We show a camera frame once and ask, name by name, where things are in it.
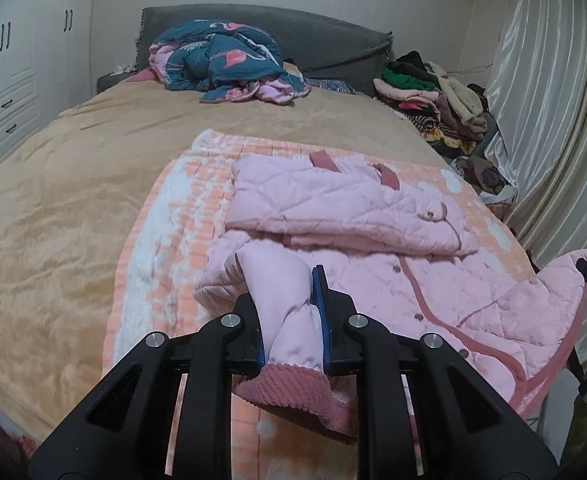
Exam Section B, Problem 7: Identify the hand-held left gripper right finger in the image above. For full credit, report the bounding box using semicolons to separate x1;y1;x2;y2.
312;265;559;480

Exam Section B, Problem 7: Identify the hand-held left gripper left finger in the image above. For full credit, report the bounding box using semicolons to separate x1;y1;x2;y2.
28;292;267;480

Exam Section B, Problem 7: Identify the pink quilted jacket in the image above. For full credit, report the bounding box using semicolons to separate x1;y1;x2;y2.
193;150;587;433

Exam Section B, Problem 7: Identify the heap of dark clothes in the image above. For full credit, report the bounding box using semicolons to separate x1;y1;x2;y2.
453;155;519;206

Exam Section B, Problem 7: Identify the pile of folded clothes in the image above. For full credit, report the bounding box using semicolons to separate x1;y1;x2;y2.
373;51;489;156

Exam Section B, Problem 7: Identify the orange and white fleece blanket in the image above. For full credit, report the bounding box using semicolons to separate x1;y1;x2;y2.
102;129;541;480

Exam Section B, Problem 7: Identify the silver satin curtain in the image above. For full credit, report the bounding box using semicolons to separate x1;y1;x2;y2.
483;0;587;281

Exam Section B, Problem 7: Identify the tan bedspread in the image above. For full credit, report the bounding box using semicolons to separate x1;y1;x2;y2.
0;77;454;446

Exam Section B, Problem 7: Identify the blue patterned pillow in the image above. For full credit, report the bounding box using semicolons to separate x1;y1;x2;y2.
303;76;357;95

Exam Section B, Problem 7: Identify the teal floral duvet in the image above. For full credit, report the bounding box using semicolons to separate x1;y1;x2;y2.
148;19;313;106

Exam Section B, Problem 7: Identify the grey padded headboard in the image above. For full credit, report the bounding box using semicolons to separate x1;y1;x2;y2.
134;5;394;96

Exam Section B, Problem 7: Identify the white wardrobe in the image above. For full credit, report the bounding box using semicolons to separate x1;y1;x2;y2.
0;0;99;186

